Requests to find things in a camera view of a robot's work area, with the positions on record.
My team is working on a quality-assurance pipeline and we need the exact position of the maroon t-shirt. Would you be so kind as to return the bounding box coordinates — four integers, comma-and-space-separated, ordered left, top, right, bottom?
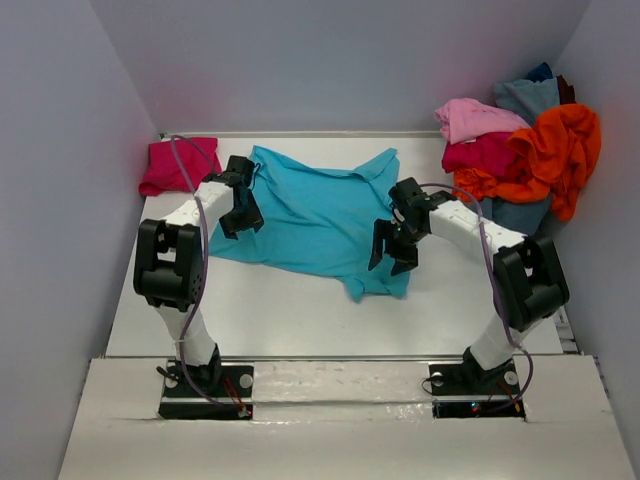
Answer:
556, 75, 576, 105

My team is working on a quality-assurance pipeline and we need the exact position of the magenta t-shirt in pile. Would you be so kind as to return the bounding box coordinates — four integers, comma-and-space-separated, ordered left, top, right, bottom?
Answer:
441, 132, 516, 177

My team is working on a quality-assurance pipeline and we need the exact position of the pink t-shirt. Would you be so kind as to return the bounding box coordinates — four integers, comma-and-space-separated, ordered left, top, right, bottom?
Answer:
434, 98, 529, 144

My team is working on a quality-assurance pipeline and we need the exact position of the orange t-shirt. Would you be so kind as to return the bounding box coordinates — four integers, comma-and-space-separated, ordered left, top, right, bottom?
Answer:
453, 104, 601, 222

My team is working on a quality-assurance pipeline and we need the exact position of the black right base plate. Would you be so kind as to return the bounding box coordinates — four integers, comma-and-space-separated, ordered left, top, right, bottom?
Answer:
421, 361, 526, 419

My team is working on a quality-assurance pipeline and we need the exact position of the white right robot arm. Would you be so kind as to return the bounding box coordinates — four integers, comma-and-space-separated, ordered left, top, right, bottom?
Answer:
369, 178, 570, 392

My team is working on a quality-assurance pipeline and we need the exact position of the turquoise t-shirt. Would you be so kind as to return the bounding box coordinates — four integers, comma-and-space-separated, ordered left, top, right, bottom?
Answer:
209, 146, 410, 302

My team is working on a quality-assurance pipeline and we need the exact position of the grey-blue t-shirt at back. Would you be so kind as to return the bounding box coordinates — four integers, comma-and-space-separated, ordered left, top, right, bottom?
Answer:
493, 78, 560, 126

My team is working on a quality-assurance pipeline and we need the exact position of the folded magenta t-shirt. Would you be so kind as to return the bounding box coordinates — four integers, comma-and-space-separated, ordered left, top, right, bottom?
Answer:
138, 137, 222, 197

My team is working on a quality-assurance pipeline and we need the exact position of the slate blue t-shirt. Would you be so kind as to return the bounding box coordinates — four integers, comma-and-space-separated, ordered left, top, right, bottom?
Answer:
479, 195, 552, 236

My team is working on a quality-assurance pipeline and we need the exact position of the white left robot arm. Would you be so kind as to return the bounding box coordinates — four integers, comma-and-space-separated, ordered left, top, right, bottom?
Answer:
133, 156, 264, 398

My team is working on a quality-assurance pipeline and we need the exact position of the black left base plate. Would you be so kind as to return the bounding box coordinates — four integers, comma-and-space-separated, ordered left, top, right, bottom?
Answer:
156, 360, 254, 421

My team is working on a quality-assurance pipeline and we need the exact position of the dark blue t-shirt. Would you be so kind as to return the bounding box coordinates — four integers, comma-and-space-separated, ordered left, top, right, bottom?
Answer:
525, 62, 554, 83

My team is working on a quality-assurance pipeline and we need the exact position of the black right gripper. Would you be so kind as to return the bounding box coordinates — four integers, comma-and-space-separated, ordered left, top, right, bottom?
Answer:
367, 218, 427, 277

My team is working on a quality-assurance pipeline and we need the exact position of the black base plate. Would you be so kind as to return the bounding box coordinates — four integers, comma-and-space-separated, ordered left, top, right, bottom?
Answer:
421, 361, 526, 419
156, 360, 254, 421

